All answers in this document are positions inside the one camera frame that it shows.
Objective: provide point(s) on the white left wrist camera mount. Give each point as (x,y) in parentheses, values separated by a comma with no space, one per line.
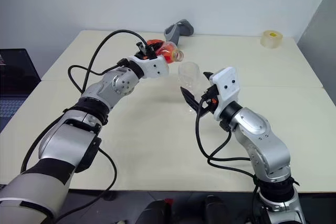
(155,66)

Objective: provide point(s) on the dark rounded shape with red spot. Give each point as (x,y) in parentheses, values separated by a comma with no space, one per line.
(155,212)

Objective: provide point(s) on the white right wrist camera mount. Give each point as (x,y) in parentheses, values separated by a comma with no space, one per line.
(227,87)

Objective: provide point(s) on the grey curved plastic device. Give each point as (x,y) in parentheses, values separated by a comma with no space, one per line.
(174,33)

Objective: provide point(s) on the translucent tape roll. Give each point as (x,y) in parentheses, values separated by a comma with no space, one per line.
(272,41)

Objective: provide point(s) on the dark open laptop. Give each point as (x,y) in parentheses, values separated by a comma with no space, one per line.
(15,74)

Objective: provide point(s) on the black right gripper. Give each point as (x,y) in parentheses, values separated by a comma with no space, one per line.
(209,99)

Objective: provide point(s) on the bottle with red liquid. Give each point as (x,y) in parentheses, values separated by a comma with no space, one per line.
(170,52)

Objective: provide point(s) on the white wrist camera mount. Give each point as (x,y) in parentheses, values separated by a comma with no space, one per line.
(227,87)
(155,66)

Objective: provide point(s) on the clear wine glass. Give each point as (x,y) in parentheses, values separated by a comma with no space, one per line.
(189,74)

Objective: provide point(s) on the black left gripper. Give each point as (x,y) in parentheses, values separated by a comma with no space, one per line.
(144,52)

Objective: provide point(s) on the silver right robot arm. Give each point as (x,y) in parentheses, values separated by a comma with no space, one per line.
(262,140)

